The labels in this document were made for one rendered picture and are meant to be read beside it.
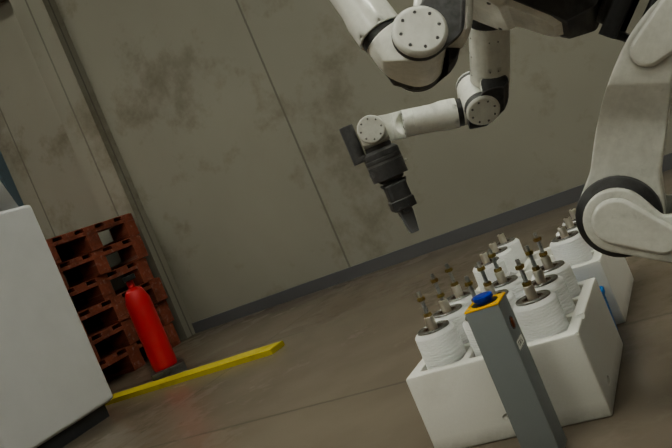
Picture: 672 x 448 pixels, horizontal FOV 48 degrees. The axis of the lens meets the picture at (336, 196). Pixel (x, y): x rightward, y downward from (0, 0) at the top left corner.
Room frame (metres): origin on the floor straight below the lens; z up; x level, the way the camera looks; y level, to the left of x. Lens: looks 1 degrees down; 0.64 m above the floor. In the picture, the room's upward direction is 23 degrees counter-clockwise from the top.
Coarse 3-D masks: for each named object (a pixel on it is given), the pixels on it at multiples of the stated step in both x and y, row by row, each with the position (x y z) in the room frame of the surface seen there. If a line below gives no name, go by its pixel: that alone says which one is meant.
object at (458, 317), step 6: (462, 306) 1.78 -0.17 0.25; (456, 312) 1.75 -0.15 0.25; (462, 312) 1.75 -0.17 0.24; (438, 318) 1.76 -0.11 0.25; (444, 318) 1.75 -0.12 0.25; (450, 318) 1.74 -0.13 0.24; (456, 318) 1.74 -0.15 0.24; (462, 318) 1.75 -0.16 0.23; (456, 324) 1.74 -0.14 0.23; (462, 324) 1.74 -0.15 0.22; (462, 330) 1.74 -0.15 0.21; (462, 336) 1.74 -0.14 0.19; (462, 342) 1.74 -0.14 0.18; (468, 342) 1.74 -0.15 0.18
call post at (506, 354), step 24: (480, 312) 1.41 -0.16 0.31; (504, 312) 1.41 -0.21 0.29; (480, 336) 1.42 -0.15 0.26; (504, 336) 1.40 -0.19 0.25; (504, 360) 1.41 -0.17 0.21; (528, 360) 1.43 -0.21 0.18; (504, 384) 1.42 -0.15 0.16; (528, 384) 1.40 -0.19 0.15; (528, 408) 1.41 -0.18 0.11; (552, 408) 1.45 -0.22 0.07; (528, 432) 1.42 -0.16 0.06; (552, 432) 1.40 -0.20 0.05
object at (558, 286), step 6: (558, 276) 1.68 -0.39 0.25; (552, 282) 1.65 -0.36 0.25; (558, 282) 1.65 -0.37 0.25; (564, 282) 1.66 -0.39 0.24; (540, 288) 1.65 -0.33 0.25; (546, 288) 1.64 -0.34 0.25; (552, 288) 1.64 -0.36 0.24; (558, 288) 1.64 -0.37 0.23; (564, 288) 1.65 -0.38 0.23; (558, 294) 1.64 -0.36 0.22; (564, 294) 1.65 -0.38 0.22; (564, 300) 1.64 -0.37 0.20; (570, 300) 1.65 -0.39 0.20; (564, 306) 1.64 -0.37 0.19; (570, 306) 1.65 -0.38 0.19; (564, 312) 1.64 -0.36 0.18; (570, 312) 1.65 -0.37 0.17
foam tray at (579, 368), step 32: (576, 320) 1.55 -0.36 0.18; (608, 320) 1.77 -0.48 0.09; (544, 352) 1.51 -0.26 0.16; (576, 352) 1.48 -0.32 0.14; (608, 352) 1.65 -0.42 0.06; (416, 384) 1.64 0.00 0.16; (448, 384) 1.61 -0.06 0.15; (480, 384) 1.58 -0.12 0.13; (544, 384) 1.52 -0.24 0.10; (576, 384) 1.49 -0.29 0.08; (608, 384) 1.55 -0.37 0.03; (448, 416) 1.62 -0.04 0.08; (480, 416) 1.59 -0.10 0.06; (576, 416) 1.51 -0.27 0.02; (608, 416) 1.48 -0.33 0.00
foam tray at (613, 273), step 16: (528, 256) 2.42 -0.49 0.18; (608, 256) 2.09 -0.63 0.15; (528, 272) 2.19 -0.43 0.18; (576, 272) 2.00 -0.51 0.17; (592, 272) 1.99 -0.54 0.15; (608, 272) 2.01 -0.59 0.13; (624, 272) 2.22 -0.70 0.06; (608, 288) 1.98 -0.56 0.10; (624, 288) 2.13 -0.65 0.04; (624, 304) 2.04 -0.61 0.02; (624, 320) 1.97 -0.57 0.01
